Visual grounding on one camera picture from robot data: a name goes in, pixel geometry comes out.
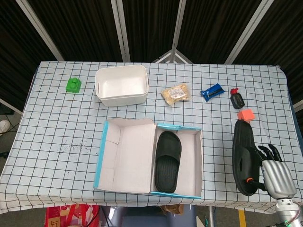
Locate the black slipper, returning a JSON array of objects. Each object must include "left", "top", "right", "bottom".
[
  {"left": 232, "top": 120, "right": 265, "bottom": 196},
  {"left": 153, "top": 131, "right": 182, "bottom": 193}
]

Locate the black bottle red cap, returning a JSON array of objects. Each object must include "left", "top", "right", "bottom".
[{"left": 230, "top": 87, "right": 245, "bottom": 109}]

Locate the orange cube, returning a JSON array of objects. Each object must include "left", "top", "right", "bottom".
[{"left": 237, "top": 108, "right": 256, "bottom": 124}]

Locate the blue snack packet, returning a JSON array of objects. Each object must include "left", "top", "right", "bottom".
[{"left": 200, "top": 84, "right": 224, "bottom": 102}]

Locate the blue-grey chair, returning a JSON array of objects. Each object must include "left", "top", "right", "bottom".
[{"left": 100, "top": 204, "right": 197, "bottom": 227}]

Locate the brown paper bag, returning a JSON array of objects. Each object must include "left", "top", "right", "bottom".
[{"left": 158, "top": 203, "right": 185, "bottom": 216}]

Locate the metal table leg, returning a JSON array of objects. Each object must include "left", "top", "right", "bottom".
[{"left": 207, "top": 205, "right": 215, "bottom": 227}]

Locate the red patterned bag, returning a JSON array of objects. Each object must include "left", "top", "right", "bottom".
[{"left": 45, "top": 204, "right": 100, "bottom": 227}]

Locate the blue and white shoe box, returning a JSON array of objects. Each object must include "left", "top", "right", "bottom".
[{"left": 93, "top": 118, "right": 204, "bottom": 200}]

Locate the white plastic bin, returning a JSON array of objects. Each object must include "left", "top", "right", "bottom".
[{"left": 95, "top": 65, "right": 149, "bottom": 107}]

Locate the checked tablecloth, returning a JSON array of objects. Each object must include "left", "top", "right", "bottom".
[{"left": 0, "top": 61, "right": 303, "bottom": 212}]

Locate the black folding screen white frame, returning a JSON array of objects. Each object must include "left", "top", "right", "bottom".
[{"left": 0, "top": 0, "right": 303, "bottom": 115}]

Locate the green toy block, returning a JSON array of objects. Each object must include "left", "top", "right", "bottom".
[{"left": 65, "top": 78, "right": 82, "bottom": 94}]

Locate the metal screen foot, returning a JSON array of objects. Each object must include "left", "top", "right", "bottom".
[{"left": 151, "top": 49, "right": 194, "bottom": 64}]

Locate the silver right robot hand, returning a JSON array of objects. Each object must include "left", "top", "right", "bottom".
[{"left": 246, "top": 143, "right": 298, "bottom": 199}]

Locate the clear bag of nuts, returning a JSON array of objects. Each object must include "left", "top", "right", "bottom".
[{"left": 161, "top": 82, "right": 191, "bottom": 105}]

